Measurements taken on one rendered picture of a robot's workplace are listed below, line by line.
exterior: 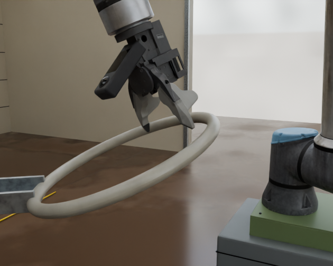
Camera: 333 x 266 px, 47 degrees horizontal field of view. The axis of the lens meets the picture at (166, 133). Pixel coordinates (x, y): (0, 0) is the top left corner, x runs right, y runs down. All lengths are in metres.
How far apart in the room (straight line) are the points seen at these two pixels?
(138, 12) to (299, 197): 0.90
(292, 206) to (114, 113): 5.14
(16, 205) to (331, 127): 0.86
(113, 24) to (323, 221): 0.95
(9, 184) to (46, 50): 6.11
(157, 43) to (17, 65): 6.93
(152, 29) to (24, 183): 0.53
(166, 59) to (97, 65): 5.70
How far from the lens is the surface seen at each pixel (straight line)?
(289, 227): 1.32
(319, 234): 1.31
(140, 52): 0.69
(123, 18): 0.67
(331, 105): 1.17
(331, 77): 1.16
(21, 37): 7.48
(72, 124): 6.85
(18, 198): 0.93
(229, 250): 1.35
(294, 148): 1.30
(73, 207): 0.74
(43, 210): 0.80
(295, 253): 1.30
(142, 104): 0.74
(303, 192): 1.36
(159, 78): 0.66
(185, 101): 0.67
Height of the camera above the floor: 1.44
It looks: 12 degrees down
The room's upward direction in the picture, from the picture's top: straight up
